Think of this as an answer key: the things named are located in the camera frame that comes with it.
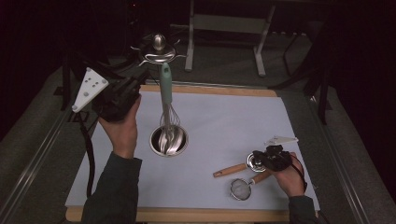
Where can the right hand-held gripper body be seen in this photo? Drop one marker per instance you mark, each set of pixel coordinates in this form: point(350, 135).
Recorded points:
point(278, 159)

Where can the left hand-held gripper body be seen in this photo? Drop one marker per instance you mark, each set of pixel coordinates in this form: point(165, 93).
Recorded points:
point(113, 102)

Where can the steel utensil rack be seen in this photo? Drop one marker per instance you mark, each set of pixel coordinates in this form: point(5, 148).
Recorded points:
point(169, 141)

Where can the person's left hand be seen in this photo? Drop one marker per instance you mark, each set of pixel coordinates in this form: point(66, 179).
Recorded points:
point(123, 137)

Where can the white paper sheet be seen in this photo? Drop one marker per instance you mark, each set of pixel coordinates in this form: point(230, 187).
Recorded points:
point(224, 124)

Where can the dark angled stand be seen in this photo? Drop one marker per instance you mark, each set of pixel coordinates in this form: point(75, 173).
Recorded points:
point(323, 93)

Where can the wooden table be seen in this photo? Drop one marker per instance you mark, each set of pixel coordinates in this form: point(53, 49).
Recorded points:
point(193, 215)

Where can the grey metal stand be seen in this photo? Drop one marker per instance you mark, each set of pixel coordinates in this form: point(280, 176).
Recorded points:
point(229, 24)

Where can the metal floor rail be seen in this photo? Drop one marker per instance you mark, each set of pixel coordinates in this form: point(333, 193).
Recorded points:
point(31, 169)
point(345, 174)

